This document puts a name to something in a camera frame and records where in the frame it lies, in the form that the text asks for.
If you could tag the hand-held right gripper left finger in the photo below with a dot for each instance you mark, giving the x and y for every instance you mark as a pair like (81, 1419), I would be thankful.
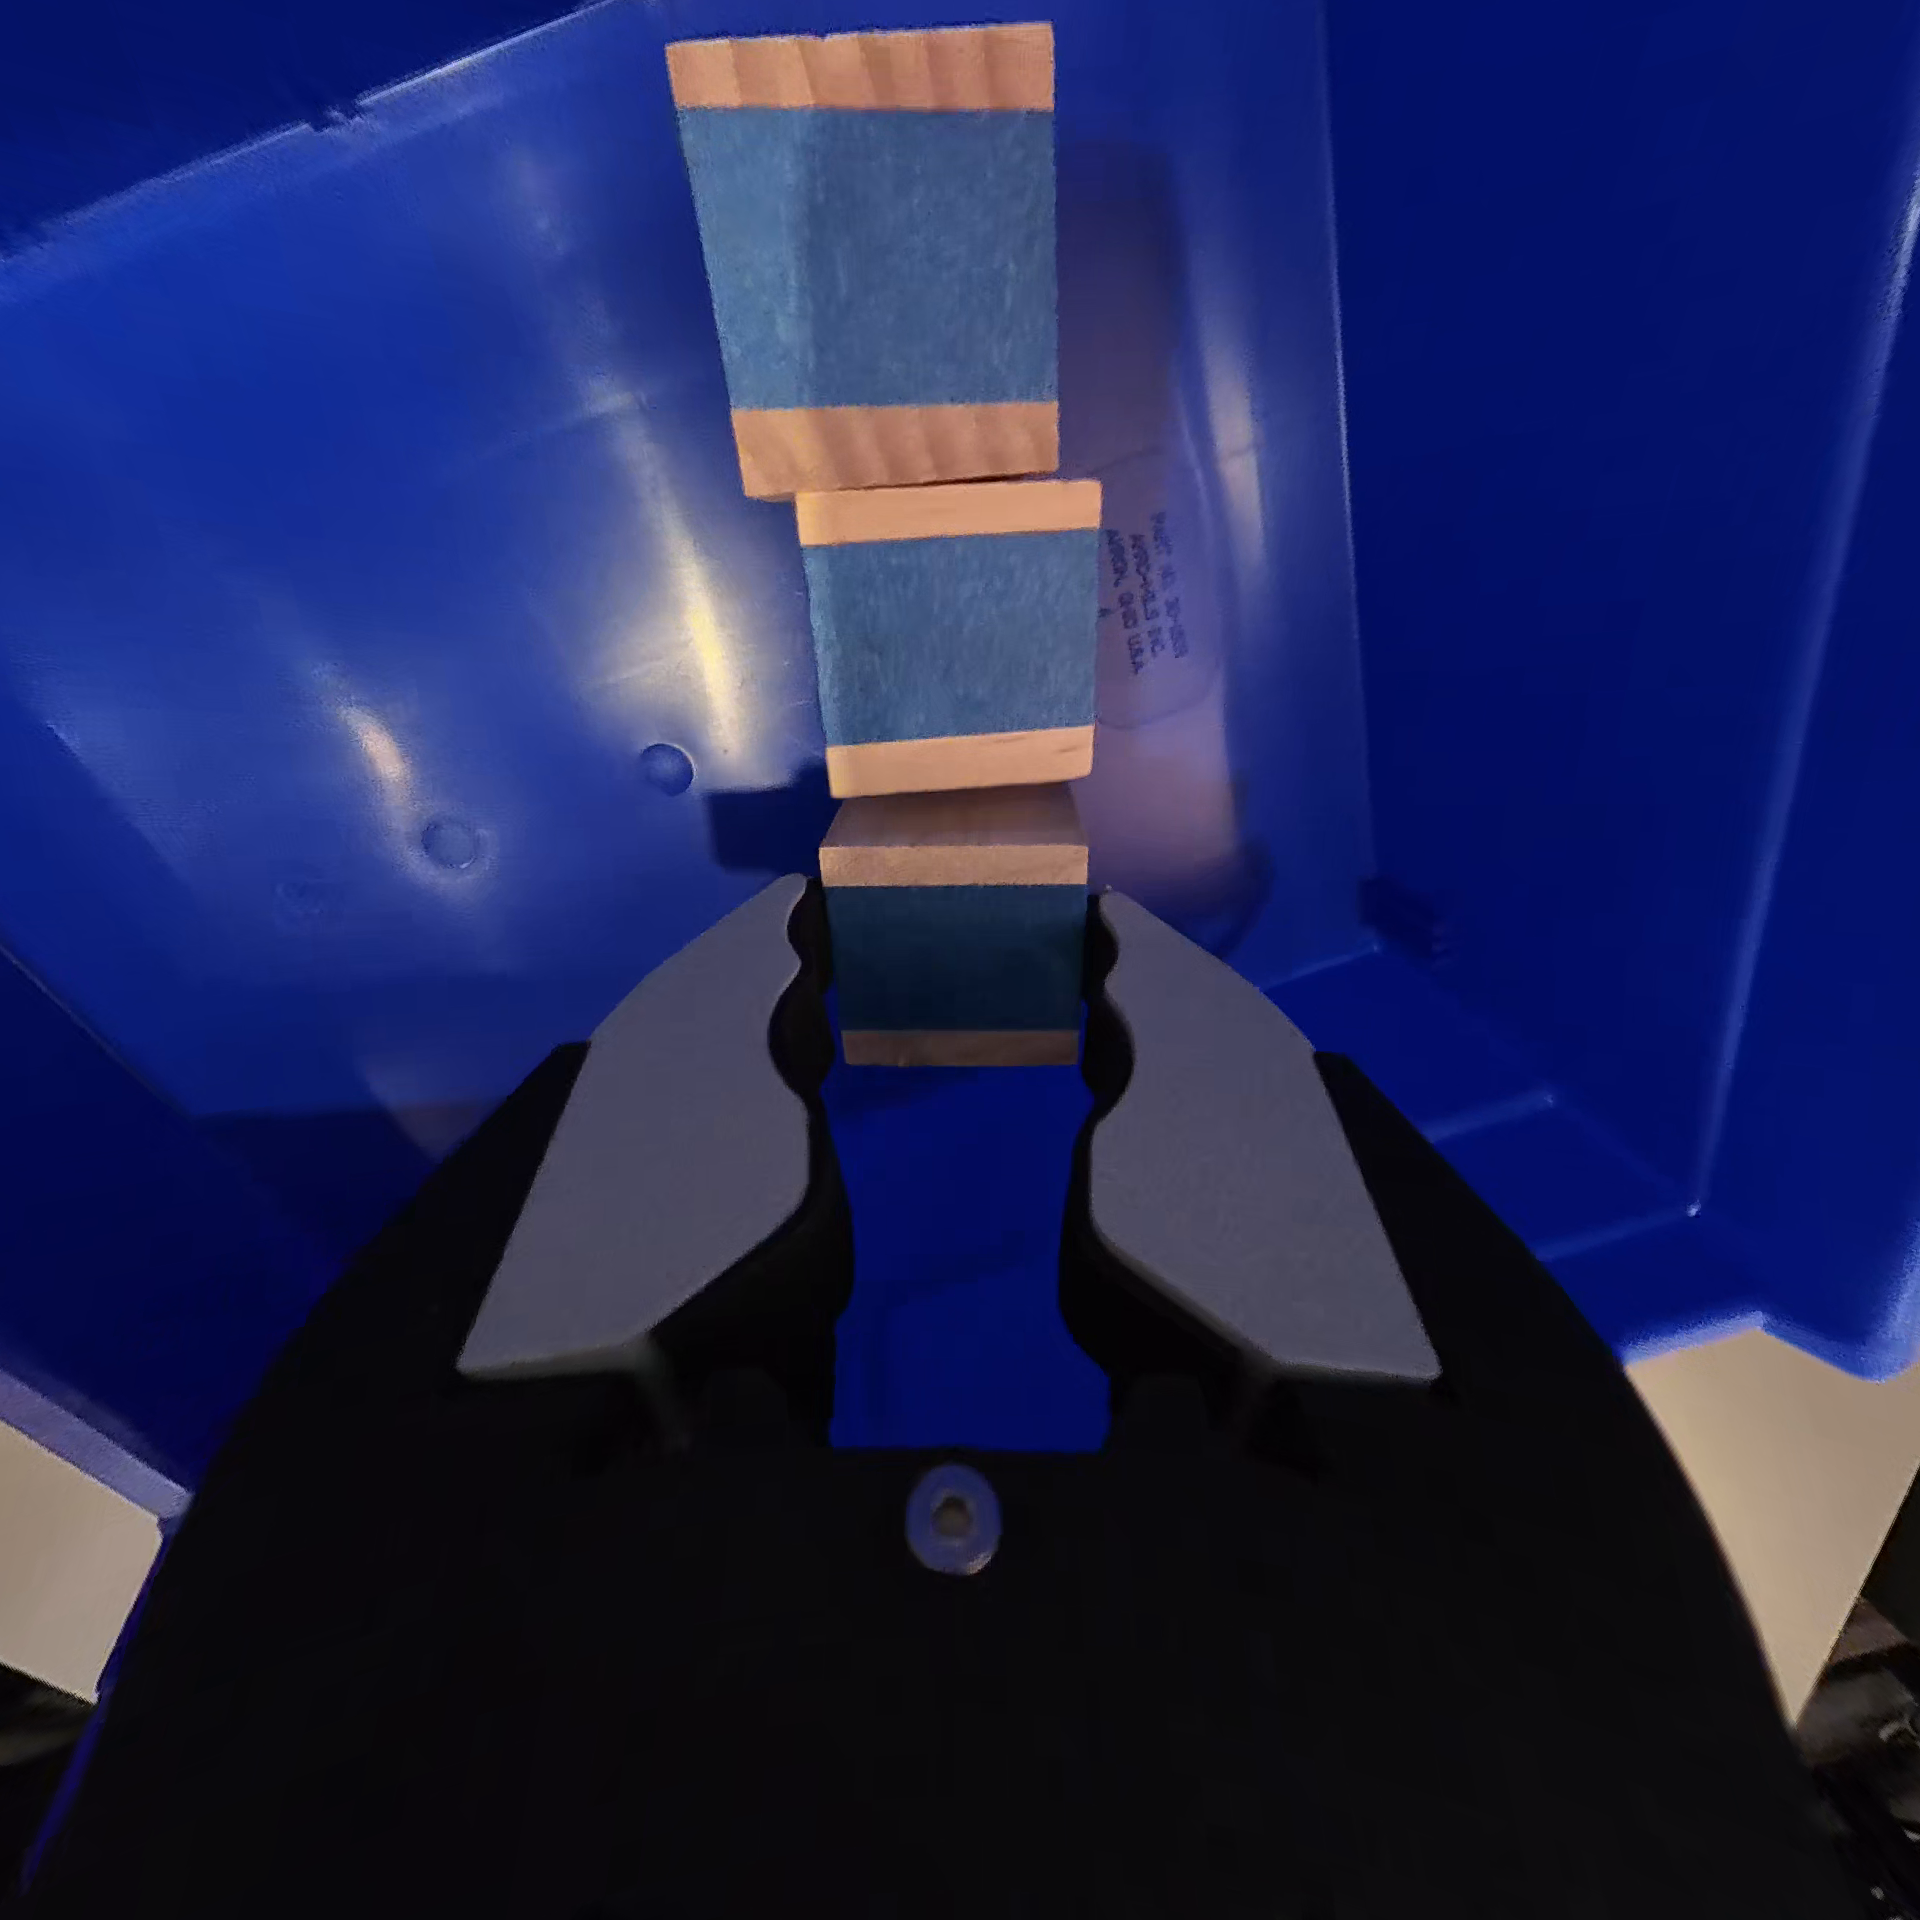
(662, 1185)

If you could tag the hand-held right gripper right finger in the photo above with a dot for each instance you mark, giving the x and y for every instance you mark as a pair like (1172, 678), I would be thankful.
(1244, 1185)

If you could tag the wooden cube with blue stripe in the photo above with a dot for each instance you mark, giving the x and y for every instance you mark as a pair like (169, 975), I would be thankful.
(954, 646)
(884, 255)
(954, 961)

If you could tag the blue plastic bin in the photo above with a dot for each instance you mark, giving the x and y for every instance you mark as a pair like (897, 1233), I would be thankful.
(376, 450)

